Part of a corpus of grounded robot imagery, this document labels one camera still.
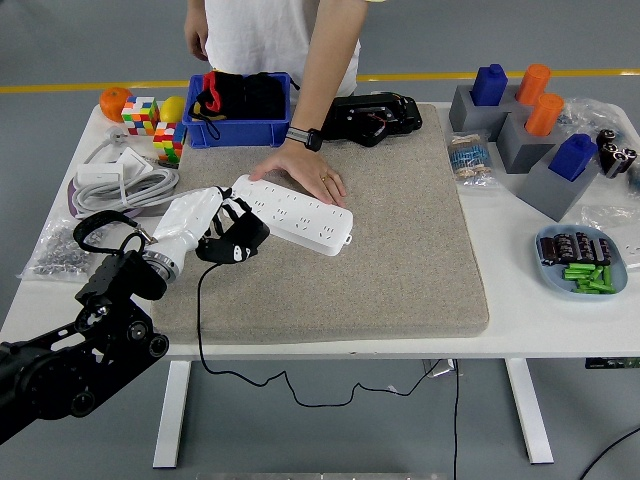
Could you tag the person's left forearm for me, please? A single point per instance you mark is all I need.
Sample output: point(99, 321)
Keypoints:
point(320, 80)

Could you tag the green battery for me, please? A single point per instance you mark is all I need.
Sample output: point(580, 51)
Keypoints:
point(596, 275)
point(577, 274)
point(608, 276)
point(580, 267)
point(595, 289)

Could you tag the person's left hand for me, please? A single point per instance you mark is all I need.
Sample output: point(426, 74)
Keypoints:
point(305, 170)

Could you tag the orange plastic cylinder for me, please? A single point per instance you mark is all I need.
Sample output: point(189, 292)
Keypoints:
point(534, 82)
point(544, 115)

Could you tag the orange fruit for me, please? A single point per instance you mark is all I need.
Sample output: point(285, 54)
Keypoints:
point(112, 102)

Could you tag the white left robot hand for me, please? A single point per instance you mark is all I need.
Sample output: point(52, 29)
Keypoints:
point(185, 220)

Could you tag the bag of resistors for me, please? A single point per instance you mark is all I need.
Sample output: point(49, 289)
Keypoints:
point(470, 160)

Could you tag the yellow lemon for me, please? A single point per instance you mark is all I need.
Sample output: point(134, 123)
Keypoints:
point(172, 109)

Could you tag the blue plastic block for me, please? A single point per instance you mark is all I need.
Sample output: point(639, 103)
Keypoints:
point(572, 157)
point(490, 85)

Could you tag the person's torso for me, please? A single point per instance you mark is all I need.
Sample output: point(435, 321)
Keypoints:
point(260, 35)

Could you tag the person's right hand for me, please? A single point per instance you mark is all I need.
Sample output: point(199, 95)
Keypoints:
point(196, 35)

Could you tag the grey-brown mat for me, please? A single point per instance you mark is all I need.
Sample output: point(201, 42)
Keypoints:
point(375, 260)

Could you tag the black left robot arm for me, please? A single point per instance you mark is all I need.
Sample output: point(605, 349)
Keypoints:
point(115, 280)

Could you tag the light blue tray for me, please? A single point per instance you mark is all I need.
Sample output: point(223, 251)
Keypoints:
point(550, 277)

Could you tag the grey block holder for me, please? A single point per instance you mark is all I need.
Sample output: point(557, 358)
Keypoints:
point(545, 192)
point(462, 115)
point(520, 150)

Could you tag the white rectangular box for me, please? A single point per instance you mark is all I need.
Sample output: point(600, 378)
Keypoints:
point(100, 176)

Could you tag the silver bracket under table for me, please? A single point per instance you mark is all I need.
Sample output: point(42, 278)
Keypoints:
point(440, 369)

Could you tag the white square flat box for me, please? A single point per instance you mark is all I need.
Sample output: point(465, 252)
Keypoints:
point(134, 161)

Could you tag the white power strip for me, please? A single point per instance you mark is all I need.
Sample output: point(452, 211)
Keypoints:
point(310, 225)

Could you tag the white table leg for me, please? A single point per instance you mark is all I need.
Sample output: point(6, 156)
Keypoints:
point(530, 410)
point(172, 415)

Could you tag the clear crumpled plastic bag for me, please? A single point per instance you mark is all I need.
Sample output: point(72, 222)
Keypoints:
point(590, 117)

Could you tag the white wall plug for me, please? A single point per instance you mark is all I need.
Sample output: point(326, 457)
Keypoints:
point(114, 136)

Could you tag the black plug adapter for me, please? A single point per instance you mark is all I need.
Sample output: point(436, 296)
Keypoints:
point(250, 230)

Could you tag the black machine housing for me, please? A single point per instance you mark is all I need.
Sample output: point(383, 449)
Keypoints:
point(395, 117)

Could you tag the black control panel under table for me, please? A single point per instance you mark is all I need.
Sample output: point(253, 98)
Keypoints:
point(612, 363)

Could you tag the colourful puzzle cube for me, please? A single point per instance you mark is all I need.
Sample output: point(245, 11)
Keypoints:
point(170, 140)
point(140, 115)

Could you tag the black capacitor with print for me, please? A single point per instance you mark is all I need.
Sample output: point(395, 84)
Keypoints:
point(565, 247)
point(604, 250)
point(585, 246)
point(548, 250)

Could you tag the clear bag of screws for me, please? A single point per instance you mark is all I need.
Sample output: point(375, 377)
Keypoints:
point(55, 255)

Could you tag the blue plastic bin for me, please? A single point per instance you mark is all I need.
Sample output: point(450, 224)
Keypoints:
point(240, 132)

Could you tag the black wrist watch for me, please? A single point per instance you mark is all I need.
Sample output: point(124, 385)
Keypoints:
point(305, 137)

